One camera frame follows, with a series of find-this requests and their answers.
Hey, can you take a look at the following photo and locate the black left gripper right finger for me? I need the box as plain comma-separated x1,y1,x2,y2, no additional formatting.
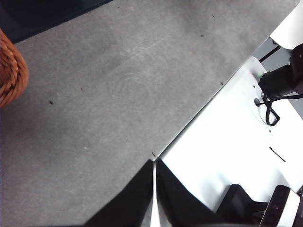
156,158,225,227

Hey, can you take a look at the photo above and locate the brown wicker basket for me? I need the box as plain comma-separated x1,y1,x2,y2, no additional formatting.
0,28,29,108

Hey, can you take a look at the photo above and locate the black cable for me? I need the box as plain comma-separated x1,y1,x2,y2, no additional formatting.
254,93,303,126

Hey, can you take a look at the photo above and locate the black front camera on stand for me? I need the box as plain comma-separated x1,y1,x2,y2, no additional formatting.
217,184,301,227

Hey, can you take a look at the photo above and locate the thin black pin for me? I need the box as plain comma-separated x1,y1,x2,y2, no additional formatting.
269,146,286,163

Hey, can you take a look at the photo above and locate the white panel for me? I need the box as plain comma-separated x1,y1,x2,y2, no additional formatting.
269,0,303,50

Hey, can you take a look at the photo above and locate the black rectangular tray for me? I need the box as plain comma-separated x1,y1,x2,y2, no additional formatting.
0,0,114,44

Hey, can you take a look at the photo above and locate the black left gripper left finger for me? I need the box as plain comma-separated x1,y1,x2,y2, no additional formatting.
84,159,154,227

